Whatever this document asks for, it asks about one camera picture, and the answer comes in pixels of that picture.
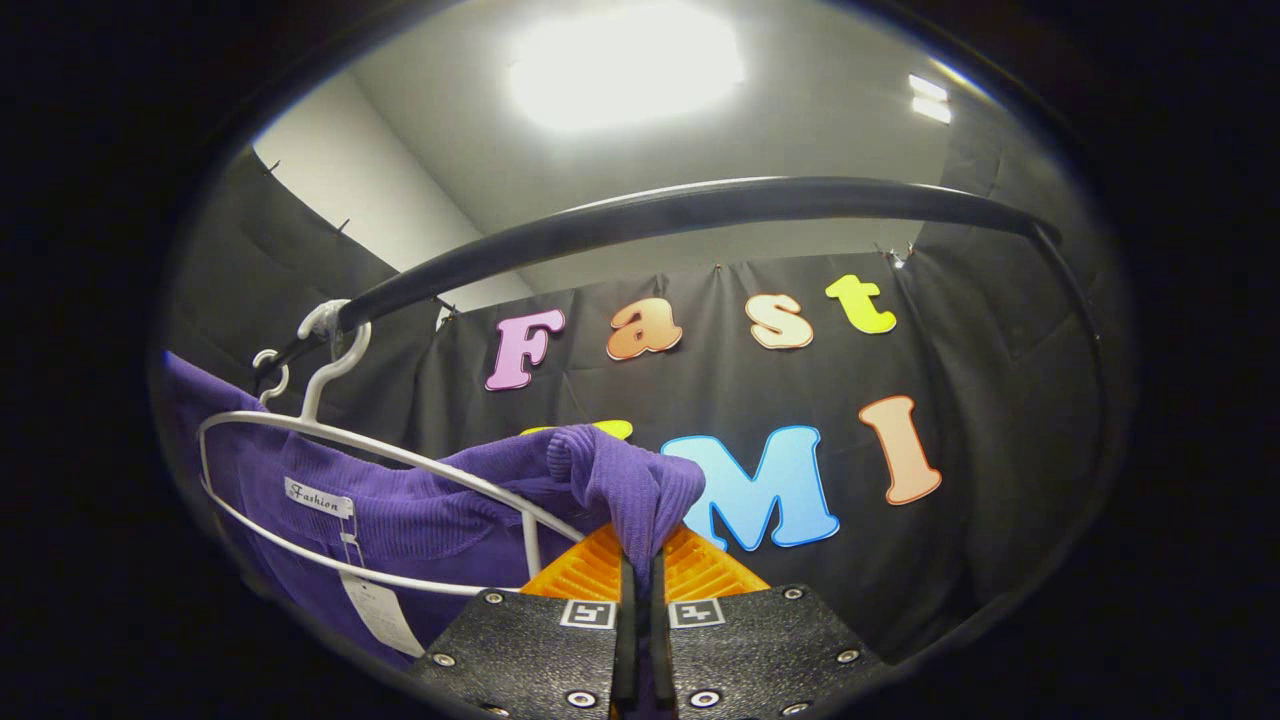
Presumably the small ceiling light panel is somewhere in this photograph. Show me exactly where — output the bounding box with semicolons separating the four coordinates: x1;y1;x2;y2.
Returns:
908;73;953;125

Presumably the large ceiling light panel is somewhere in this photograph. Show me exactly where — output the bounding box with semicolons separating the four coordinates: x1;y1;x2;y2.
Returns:
508;5;746;133

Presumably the white wire hanger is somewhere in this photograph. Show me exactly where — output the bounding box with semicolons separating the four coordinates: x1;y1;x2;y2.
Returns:
252;348;291;406
197;298;591;598

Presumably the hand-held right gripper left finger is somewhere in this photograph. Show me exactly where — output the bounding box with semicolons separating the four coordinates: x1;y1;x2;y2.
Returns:
410;520;638;720

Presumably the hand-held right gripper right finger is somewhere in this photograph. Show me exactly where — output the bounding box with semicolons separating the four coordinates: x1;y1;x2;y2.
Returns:
650;522;896;720

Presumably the purple ribbed shirt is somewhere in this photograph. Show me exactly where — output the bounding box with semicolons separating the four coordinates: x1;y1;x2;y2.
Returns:
160;350;707;671

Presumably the black metal clothes rack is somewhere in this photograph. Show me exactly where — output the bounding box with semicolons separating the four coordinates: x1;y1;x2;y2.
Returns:
255;176;1106;401

